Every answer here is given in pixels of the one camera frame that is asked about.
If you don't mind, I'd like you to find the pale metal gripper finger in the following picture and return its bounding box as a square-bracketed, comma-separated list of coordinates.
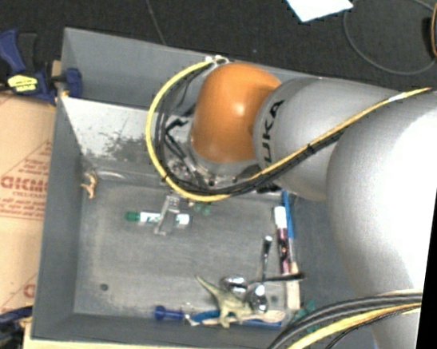
[167, 202, 182, 231]
[152, 194, 176, 238]

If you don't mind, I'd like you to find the green and white marker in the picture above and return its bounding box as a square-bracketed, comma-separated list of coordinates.
[123, 204, 192, 232]

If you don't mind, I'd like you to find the grey metal bin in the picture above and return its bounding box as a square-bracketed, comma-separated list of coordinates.
[21, 26, 417, 349]

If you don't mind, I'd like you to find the tan toy animal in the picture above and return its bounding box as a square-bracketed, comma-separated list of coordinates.
[77, 168, 101, 200]

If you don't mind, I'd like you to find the silver metal spoon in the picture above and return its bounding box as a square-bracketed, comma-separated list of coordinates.
[218, 273, 251, 298]
[248, 234, 279, 315]

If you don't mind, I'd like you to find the blue pen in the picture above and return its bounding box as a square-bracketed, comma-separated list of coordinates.
[272, 189, 302, 261]

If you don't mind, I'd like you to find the green toy dinosaur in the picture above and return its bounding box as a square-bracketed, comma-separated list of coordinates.
[188, 274, 292, 338]

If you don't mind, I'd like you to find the thin black stick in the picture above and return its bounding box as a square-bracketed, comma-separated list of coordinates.
[249, 266, 306, 294]

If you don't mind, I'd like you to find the brown cardboard board, red print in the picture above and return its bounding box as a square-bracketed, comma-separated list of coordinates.
[0, 83, 64, 329]

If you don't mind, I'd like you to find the teal green object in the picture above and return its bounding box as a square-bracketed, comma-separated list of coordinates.
[291, 296, 319, 334]

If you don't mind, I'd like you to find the blue handled tool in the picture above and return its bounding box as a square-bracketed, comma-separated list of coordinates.
[152, 299, 221, 331]

